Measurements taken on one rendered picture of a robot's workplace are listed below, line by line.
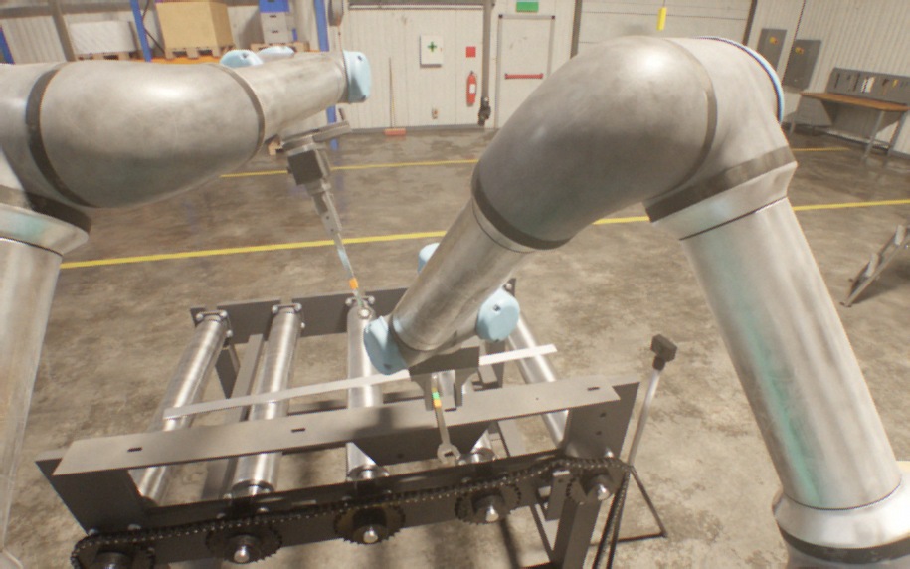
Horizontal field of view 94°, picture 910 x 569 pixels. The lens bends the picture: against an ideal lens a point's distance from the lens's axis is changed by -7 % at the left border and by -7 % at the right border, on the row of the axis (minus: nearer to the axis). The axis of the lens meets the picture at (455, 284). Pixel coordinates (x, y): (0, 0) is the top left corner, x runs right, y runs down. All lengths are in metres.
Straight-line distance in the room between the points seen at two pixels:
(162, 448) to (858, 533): 1.07
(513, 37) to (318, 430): 9.56
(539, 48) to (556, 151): 10.06
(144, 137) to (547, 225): 0.30
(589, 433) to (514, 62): 9.35
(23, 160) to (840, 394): 0.62
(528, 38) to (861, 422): 10.00
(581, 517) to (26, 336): 1.34
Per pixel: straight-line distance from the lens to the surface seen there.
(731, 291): 0.40
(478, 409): 1.03
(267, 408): 1.50
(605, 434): 1.28
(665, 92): 0.32
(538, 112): 0.32
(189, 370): 1.76
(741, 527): 2.56
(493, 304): 0.63
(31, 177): 0.46
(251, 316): 2.03
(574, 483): 1.30
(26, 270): 0.46
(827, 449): 0.44
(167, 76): 0.43
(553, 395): 1.09
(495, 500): 1.22
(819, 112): 12.23
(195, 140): 0.42
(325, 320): 2.00
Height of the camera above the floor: 1.90
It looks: 30 degrees down
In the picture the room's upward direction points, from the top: straight up
